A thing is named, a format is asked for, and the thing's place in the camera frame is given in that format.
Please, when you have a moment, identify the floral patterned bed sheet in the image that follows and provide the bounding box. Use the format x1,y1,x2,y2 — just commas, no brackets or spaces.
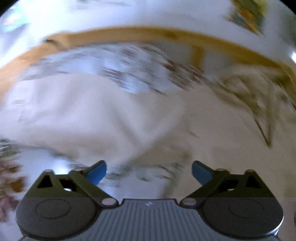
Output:
1,43,295,222

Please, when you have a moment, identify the floral landscape wall poster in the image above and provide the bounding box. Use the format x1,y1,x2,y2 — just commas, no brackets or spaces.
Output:
224,0,268,35

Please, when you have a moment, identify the wooden bed frame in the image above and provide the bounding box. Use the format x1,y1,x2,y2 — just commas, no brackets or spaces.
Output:
1,26,295,97

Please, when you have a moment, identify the beige hooded jacket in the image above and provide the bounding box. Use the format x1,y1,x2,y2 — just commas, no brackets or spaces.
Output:
1,74,234,167

